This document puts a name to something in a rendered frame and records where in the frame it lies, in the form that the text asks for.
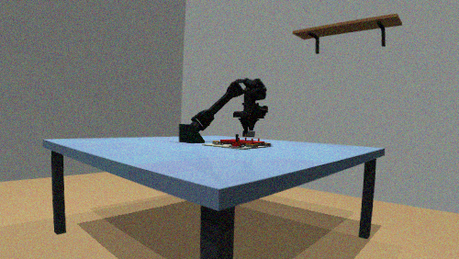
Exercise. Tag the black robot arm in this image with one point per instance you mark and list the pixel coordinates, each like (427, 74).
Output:
(254, 90)

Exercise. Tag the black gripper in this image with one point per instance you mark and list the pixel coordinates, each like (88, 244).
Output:
(247, 118)

